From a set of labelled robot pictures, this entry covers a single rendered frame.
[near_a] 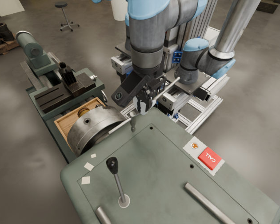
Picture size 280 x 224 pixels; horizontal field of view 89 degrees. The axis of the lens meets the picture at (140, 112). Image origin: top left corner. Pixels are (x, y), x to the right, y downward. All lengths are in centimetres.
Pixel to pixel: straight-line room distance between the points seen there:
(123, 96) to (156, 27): 17
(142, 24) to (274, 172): 230
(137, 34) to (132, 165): 41
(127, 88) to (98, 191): 35
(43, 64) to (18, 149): 123
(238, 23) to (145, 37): 49
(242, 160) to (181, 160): 172
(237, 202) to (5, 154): 243
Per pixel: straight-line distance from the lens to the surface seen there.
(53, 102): 124
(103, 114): 69
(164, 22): 32
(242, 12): 73
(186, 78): 93
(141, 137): 59
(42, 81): 166
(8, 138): 266
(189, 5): 37
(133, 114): 48
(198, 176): 57
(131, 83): 38
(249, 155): 234
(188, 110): 207
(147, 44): 32
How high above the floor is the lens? 178
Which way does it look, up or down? 54 degrees down
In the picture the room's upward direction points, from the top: straight up
